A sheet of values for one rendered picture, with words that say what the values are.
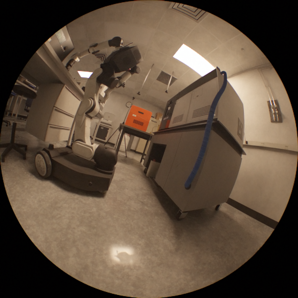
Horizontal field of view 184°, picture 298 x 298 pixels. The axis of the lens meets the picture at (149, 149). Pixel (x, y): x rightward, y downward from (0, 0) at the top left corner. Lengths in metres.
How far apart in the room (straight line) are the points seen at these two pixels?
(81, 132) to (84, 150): 0.15
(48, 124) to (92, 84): 0.61
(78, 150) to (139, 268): 0.79
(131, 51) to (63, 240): 1.33
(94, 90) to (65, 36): 0.68
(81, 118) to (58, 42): 0.78
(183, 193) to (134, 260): 0.49
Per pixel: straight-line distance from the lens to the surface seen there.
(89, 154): 0.72
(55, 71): 1.05
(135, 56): 1.06
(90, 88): 0.92
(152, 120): 4.72
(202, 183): 0.63
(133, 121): 1.75
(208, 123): 0.57
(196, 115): 0.92
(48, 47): 0.92
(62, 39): 1.10
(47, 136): 1.16
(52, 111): 1.13
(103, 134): 4.22
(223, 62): 2.71
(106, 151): 0.72
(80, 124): 0.81
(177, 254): 0.58
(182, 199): 0.67
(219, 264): 0.70
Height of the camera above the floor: 0.45
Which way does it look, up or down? 1 degrees down
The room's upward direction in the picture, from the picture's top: 18 degrees clockwise
